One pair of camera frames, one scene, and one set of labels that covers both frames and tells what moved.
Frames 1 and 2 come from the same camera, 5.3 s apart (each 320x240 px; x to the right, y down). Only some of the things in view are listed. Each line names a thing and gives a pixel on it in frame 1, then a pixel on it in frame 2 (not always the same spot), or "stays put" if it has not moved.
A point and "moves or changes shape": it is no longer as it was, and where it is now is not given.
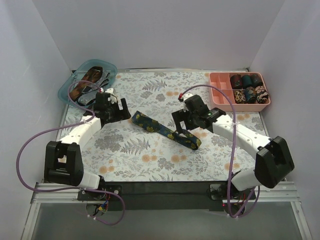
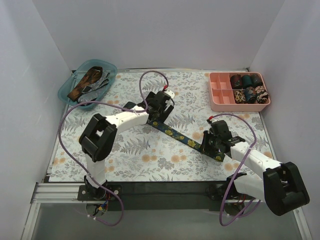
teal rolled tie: x=246 y=81 stays put
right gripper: x=182 y=120 to x=208 y=142
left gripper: x=120 y=113 to x=161 y=113
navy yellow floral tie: x=184 y=137 moves or changes shape
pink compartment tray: x=247 y=91 stays put
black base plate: x=165 y=196 stays put
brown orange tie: x=89 y=76 stays put
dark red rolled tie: x=236 y=81 stays put
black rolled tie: x=256 y=80 stays put
